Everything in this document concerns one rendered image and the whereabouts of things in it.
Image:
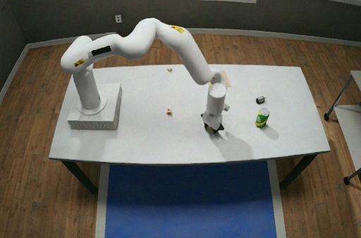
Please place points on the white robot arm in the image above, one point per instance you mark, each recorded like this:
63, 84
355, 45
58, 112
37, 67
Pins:
135, 46

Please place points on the green and yellow drink can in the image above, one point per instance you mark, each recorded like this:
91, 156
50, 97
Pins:
262, 118

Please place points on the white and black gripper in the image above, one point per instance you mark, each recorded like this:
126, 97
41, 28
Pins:
214, 122

